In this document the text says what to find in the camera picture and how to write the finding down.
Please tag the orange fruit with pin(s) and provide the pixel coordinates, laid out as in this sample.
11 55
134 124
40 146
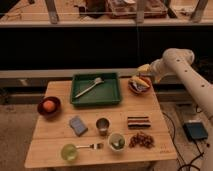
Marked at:
49 106

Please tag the silver fork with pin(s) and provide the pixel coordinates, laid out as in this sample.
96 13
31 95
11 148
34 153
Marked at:
92 146

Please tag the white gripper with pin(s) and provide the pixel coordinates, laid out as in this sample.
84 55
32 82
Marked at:
157 69

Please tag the red-brown bowl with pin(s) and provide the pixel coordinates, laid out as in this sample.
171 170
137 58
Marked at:
130 85

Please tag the striped chocolate wafer block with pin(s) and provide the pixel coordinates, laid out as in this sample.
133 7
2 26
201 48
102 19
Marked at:
138 122

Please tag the green plastic tray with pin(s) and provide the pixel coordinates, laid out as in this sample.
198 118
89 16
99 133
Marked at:
106 93

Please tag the blue sponge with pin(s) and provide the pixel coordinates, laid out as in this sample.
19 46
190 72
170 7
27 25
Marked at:
78 126

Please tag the blue and white towel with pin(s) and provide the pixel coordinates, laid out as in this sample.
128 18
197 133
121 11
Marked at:
138 87

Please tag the small metal cup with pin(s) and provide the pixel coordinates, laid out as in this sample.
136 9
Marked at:
102 125

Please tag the yellow banana in bowl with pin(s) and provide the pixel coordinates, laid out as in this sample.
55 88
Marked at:
140 81

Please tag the white cup with greens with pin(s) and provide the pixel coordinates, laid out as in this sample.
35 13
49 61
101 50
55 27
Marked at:
116 142

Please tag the green bowl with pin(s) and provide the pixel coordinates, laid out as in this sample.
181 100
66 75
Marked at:
69 152

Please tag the pile of brown nuts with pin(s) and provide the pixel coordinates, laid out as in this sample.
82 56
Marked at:
142 139

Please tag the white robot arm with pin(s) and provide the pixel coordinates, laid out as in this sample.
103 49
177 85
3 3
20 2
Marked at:
178 61

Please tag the black box on floor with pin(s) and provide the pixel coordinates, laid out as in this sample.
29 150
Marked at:
195 131

